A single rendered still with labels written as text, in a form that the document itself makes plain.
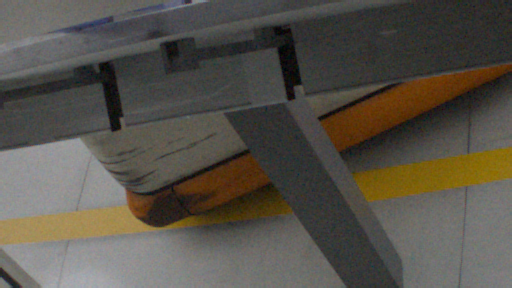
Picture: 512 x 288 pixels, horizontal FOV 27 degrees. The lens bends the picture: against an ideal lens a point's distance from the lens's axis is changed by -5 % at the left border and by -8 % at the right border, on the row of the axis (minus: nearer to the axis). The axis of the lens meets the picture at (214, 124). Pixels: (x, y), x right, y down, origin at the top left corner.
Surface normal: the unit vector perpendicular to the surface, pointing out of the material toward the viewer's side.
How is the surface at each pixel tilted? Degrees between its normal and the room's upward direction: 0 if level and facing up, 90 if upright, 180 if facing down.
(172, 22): 45
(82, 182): 0
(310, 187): 90
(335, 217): 90
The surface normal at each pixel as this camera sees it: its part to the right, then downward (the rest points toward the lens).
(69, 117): -0.43, 0.13
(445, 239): -0.44, -0.60
